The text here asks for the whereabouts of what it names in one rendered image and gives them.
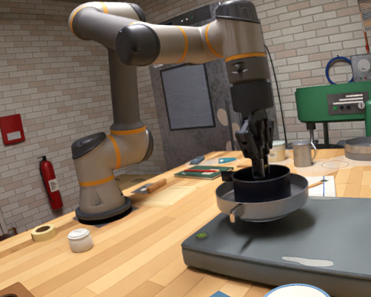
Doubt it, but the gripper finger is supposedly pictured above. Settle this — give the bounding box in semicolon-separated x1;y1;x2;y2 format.
260;112;275;165
234;112;267;180

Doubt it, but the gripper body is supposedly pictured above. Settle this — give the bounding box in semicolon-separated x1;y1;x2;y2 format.
229;80;275;115

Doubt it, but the dark blue seed tin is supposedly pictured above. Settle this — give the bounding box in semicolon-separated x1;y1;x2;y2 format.
220;164;292;204

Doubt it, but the grey metal scale pan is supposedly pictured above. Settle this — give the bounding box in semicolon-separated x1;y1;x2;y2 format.
215;171;310;224

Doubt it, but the grey scale body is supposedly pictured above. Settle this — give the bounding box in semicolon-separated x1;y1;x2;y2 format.
181;196;371;290

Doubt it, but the white round dial chart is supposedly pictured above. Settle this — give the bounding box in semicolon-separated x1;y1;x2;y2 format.
262;283;332;297

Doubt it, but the oak block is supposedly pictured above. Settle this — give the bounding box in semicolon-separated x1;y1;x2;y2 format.
0;281;35;297

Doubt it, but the white plastic tub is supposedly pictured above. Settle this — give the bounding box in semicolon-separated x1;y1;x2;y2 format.
269;140;287;163

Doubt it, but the grey metal mug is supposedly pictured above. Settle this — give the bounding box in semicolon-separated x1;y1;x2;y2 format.
292;140;317;168

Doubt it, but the green machine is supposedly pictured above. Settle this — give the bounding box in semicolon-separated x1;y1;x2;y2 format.
294;80;371;149

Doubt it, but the grey metal cabinet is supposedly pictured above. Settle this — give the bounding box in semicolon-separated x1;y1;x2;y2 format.
148;1;281;171

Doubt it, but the green book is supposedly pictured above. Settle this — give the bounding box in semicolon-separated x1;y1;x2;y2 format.
173;165;235;180

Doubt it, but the white blue-striped cloth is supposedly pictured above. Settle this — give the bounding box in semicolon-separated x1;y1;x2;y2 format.
304;175;337;198

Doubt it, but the grey round sieve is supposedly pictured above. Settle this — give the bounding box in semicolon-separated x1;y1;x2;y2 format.
343;136;371;162

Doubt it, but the white jar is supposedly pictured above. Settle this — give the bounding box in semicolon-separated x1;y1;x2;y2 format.
67;227;95;254

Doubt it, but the red fire extinguisher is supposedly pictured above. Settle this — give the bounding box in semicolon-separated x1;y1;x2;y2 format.
37;155;64;211

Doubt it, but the cream tape roll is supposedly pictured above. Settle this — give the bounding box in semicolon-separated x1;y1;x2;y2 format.
30;223;58;243

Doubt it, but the black cable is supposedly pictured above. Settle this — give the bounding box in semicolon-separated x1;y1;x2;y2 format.
263;43;289;146

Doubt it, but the wooden handled brush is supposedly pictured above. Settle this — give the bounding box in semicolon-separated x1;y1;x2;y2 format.
307;178;328;189

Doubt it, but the blue hose coil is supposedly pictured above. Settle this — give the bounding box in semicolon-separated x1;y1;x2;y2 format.
325;55;355;85

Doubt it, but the grey wall control box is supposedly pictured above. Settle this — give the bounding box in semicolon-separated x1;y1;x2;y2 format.
350;53;371;83

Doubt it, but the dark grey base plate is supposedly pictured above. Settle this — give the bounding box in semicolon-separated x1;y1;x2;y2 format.
73;205;140;229

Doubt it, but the grey wall vent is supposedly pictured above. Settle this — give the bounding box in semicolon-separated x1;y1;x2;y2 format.
357;0;371;32

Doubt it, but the red wall box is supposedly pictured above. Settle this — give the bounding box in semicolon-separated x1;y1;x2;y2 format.
0;113;26;146

